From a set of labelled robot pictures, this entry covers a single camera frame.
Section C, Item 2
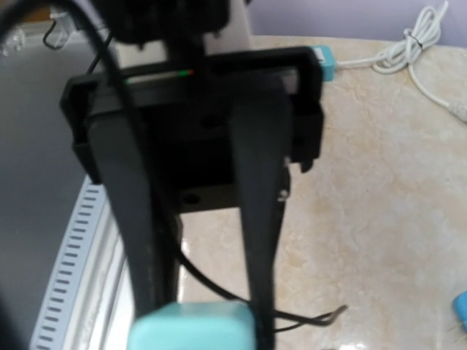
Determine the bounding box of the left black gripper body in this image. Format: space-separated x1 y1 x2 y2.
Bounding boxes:
61 47 324 215

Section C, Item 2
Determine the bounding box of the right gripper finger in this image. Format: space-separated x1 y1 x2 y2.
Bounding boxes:
88 78 292 349

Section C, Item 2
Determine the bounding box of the black USB cable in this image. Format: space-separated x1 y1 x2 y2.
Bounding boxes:
83 21 347 333

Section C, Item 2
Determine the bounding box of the teal USB charger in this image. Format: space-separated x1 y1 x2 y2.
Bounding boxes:
127 301 257 350

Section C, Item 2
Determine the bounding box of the teal power strip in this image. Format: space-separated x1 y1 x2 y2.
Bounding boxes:
312 45 336 82

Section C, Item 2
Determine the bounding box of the blue rounded charger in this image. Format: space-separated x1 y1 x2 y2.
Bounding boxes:
452 291 467 327

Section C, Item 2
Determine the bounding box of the white power cord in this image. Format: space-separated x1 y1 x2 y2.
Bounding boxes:
335 0 467 125

